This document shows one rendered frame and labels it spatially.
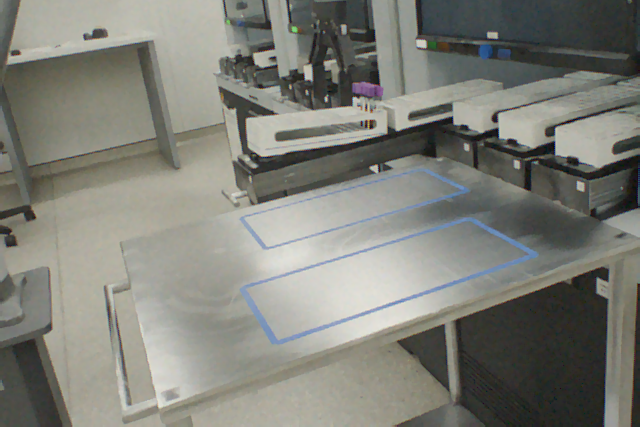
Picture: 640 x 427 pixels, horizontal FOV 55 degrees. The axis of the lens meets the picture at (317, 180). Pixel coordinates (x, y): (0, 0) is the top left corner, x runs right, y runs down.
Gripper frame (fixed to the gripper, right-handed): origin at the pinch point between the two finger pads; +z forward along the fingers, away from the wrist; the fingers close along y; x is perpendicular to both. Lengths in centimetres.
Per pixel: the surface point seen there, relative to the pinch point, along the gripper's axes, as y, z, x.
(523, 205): 56, 9, 5
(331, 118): 4.9, 3.7, -2.5
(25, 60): -280, 11, -67
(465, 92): 4.8, 1.4, 31.8
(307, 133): -4.7, 8.5, -4.1
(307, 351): 70, 13, -36
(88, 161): -350, 92, -38
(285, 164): 5.6, 12.0, -13.6
